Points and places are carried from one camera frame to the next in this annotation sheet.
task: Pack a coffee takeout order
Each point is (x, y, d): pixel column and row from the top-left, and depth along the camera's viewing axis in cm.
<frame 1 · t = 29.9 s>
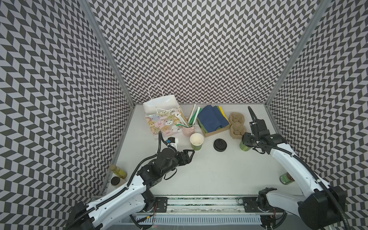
left hand: (190, 154, 75), fingers open
right hand: (250, 141, 81), fingers open
pink metal bucket: (188, 131, 96), point 7 cm above the table
green paper cup stack: (196, 140, 92), point 7 cm above the table
cardboard napkin box: (220, 130, 97), point 7 cm above the table
dark blue napkin: (212, 118, 101), point 9 cm above the table
yellow napkin: (224, 114, 110), point 4 cm above the table
green napkin: (202, 125, 104), point 3 cm above the table
stack of pulp cup carriers: (238, 128, 99), point 6 cm above the table
yellow-green drink bottle: (119, 171, 75), point 11 cm above the table

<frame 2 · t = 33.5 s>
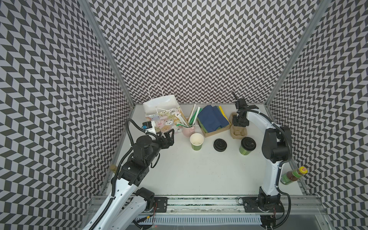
left hand: (168, 132, 71), fingers open
right hand: (239, 125, 98), fingers open
black cup lid: (246, 143, 86), point 11 cm above the table
the other named things where they were.

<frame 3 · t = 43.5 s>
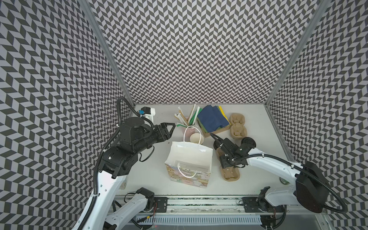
left hand: (171, 128, 61), fingers open
right hand: (227, 163, 83), fingers open
pulp cup carrier: (229, 174, 85), on the table
cartoon animal paper bag: (189, 163, 86), point 3 cm above the table
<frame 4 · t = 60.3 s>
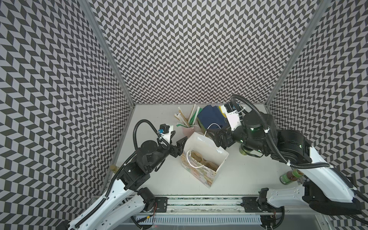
left hand: (181, 136, 65), fingers open
right hand: (218, 128, 55), fingers open
pulp cup carrier: (208, 164, 82), point 7 cm above the table
cartoon animal paper bag: (204, 150, 88), point 7 cm above the table
